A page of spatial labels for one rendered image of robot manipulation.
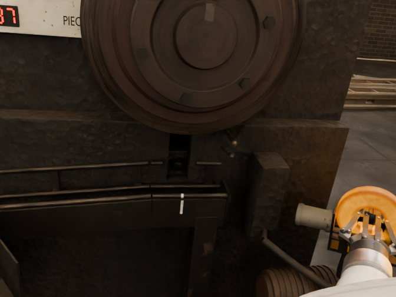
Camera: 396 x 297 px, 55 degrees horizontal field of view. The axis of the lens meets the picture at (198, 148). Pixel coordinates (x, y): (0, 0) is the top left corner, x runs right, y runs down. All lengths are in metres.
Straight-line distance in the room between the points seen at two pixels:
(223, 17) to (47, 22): 0.42
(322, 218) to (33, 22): 0.83
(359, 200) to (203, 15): 0.57
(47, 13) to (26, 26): 0.06
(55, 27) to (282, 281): 0.83
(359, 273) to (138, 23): 0.59
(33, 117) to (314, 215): 0.74
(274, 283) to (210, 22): 0.66
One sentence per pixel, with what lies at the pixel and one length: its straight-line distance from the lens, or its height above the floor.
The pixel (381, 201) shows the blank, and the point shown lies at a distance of 0.99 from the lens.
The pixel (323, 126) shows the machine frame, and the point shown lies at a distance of 1.11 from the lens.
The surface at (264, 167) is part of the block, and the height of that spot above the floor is 0.80.
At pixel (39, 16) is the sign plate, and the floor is 1.10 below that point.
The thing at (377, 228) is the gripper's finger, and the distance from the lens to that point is 0.95.
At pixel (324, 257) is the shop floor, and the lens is 2.06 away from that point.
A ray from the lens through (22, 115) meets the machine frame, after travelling 1.00.
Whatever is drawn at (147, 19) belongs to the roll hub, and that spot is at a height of 1.14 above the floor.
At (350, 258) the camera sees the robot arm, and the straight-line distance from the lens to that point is 0.82.
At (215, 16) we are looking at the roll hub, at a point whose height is 1.15.
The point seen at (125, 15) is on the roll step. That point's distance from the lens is 0.76.
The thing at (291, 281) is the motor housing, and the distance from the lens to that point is 1.05.
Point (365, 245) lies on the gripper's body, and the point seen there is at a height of 0.76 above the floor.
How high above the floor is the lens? 1.22
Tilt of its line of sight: 25 degrees down
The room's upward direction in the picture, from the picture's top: 6 degrees clockwise
